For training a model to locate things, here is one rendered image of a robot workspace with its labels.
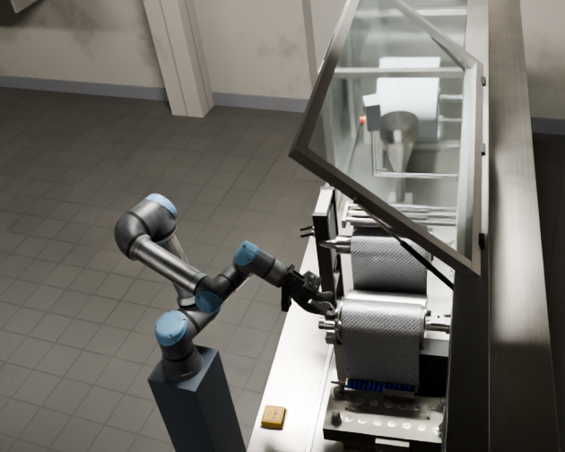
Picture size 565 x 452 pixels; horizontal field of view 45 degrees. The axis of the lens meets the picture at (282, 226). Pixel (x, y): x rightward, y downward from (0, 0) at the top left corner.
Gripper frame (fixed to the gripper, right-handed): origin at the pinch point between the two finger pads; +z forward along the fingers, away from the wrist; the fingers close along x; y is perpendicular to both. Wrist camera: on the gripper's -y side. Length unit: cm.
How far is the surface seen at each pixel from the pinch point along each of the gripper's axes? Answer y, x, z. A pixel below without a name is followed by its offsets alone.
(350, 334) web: 3.3, -6.7, 6.9
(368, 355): -0.7, -6.7, 16.9
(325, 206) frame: 9.4, 31.6, -15.0
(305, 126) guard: 58, -11, -46
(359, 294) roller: 2.1, 11.8, 8.1
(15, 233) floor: -267, 166, -120
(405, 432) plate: -2.0, -24.3, 35.0
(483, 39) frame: 58, 110, 9
